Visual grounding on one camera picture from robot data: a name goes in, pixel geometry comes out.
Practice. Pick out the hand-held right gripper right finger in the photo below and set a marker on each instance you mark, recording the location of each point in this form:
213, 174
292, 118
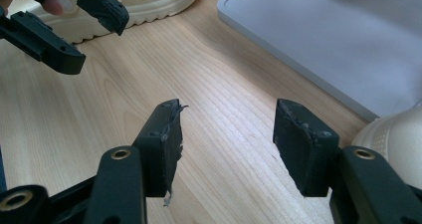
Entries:
305, 151

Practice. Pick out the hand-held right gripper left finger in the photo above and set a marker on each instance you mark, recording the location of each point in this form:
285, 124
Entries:
161, 151

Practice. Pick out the cream clog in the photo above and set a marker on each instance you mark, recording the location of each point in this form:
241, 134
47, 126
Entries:
149, 5
398, 144

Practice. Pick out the white shoe rack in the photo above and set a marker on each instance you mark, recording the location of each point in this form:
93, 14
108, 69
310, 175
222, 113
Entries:
331, 44

